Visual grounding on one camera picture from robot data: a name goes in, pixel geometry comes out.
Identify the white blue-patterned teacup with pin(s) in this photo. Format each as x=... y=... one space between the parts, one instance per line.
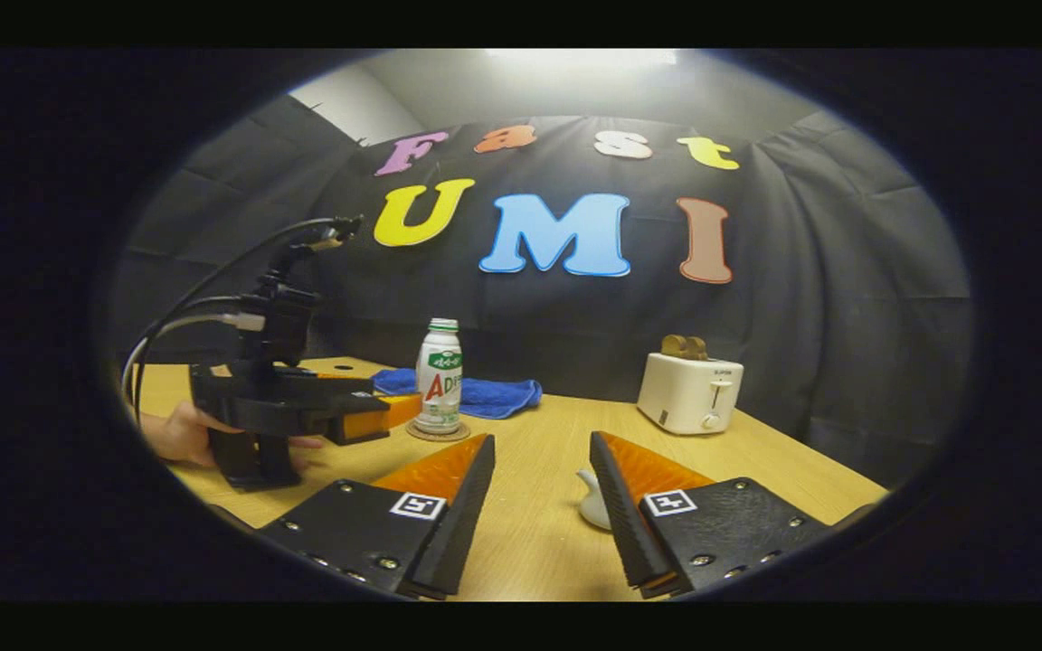
x=593 y=511

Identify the blue towel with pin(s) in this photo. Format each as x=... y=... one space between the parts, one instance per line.
x=494 y=398

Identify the brown toast slice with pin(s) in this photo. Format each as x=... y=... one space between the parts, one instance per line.
x=675 y=347
x=698 y=349

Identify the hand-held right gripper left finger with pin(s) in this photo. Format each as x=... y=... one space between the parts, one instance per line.
x=458 y=524

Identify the ceiling light panel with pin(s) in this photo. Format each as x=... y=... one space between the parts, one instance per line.
x=580 y=57

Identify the white toaster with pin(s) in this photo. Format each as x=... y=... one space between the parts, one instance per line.
x=688 y=393

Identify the round woven coaster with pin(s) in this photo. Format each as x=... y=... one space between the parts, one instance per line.
x=438 y=437

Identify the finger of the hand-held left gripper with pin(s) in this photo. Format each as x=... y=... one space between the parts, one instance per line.
x=367 y=420
x=331 y=384

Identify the white water bottle green label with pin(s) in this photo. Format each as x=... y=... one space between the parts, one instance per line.
x=439 y=380

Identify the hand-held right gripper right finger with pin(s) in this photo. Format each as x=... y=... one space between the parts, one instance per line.
x=625 y=524

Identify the black backdrop cloth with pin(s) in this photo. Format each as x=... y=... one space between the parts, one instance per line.
x=801 y=316

